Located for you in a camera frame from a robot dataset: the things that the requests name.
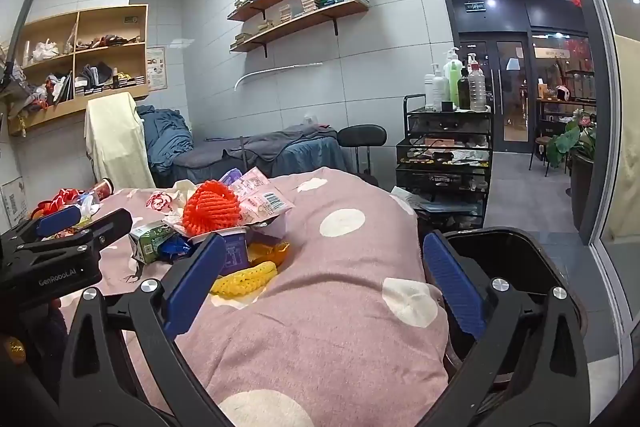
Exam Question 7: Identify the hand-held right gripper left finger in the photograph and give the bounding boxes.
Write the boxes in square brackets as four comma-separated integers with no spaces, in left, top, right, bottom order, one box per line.
[59,232,236,427]

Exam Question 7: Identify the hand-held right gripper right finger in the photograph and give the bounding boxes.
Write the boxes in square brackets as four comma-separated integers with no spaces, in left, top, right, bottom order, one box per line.
[422,231,591,427]

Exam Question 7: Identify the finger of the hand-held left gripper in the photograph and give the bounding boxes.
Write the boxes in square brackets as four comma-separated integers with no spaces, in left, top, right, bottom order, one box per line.
[16,208,134,266]
[15,204,84,242]

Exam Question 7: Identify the black trash bin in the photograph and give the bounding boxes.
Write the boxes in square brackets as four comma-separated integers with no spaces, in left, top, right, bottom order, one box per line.
[442,227,585,390]

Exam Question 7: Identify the red crumpled wrapper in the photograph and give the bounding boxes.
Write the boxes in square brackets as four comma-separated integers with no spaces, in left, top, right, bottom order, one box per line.
[31,188,87,215]

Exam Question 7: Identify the blue crumpled wrapper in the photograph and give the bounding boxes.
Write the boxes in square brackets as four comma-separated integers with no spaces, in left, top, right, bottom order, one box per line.
[160,237,193,261]

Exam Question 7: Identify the yellow foam fruit net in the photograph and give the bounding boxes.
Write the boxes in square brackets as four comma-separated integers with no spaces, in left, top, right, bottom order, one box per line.
[210,261,278,299]

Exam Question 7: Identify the green drink carton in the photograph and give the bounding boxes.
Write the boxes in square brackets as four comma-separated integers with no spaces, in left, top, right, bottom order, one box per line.
[129,221,176,265]

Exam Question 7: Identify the purple yogurt cup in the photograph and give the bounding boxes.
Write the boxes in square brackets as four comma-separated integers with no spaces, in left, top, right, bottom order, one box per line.
[190,217,286,275]

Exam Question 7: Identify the white floral tissue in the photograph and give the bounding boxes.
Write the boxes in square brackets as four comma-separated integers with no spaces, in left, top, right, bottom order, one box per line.
[145,189,176,212]

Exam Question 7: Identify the orange foam fruit net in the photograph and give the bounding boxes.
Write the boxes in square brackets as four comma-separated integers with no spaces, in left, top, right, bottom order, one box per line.
[182,179,243,238]

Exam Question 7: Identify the pile of papers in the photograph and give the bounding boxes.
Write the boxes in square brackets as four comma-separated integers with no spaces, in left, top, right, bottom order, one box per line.
[390,186,482,214]

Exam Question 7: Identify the cream towel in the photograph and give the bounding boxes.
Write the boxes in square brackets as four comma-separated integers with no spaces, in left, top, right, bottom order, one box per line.
[84,93,157,190]

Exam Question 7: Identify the pink barcode packet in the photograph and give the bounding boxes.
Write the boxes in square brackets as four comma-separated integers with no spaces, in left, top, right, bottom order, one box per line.
[239,184,296,226]

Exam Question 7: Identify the blue bedding pile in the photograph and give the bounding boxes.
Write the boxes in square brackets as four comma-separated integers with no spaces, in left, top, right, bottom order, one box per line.
[136,105,193,175]

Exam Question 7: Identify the pink printed packet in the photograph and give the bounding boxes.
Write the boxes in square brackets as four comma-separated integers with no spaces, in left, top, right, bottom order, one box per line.
[231,167,273,198]

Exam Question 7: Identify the black mesh drawer cart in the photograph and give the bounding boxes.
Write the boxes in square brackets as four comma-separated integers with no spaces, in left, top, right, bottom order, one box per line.
[396,94,493,229]

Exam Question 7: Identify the pink polka-dot blanket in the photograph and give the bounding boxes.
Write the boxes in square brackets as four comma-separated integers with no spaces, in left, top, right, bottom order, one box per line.
[30,168,451,427]

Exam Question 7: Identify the wooden stool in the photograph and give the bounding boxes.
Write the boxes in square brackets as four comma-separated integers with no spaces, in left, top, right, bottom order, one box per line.
[529,136,552,178]

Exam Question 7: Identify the blue massage bed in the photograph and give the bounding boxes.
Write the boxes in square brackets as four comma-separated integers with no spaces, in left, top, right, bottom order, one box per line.
[172,124,353,188]

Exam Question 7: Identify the grey blanket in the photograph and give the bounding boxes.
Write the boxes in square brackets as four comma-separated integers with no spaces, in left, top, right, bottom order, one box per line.
[225,125,338,164]

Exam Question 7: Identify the black swivel chair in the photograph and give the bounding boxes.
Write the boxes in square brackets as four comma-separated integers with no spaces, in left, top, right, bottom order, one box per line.
[337,124,388,178]

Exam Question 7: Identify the potted green plant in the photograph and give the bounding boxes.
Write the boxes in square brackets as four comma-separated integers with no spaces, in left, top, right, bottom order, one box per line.
[546,109,597,233]

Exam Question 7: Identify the dark pump bottle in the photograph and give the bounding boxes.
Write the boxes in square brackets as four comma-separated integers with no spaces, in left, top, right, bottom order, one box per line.
[457,67,472,110]

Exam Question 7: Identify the short white pump bottle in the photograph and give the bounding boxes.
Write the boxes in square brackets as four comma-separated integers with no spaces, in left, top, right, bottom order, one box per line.
[424,63,447,110]

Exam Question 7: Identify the clear pump bottle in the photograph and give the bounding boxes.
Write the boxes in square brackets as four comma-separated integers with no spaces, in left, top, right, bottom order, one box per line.
[467,54,488,112]

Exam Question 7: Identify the black phone stand pole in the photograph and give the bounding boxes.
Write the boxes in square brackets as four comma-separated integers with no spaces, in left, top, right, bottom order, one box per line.
[0,0,43,88]

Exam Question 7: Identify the green pump bottle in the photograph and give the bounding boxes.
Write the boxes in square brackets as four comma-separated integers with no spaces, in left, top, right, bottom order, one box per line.
[448,58,466,110]

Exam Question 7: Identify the wooden cubby shelf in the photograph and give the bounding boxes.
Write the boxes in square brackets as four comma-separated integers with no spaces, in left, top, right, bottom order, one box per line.
[7,4,151,138]

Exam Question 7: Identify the cream curtain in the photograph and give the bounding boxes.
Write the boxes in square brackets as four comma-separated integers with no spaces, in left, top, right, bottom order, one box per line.
[602,34,640,253]

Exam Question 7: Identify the wall poster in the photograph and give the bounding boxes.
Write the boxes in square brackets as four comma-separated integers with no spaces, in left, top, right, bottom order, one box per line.
[146,47,167,90]

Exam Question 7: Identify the dark door frame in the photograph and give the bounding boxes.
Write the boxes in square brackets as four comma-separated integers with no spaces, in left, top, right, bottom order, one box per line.
[422,0,608,233]

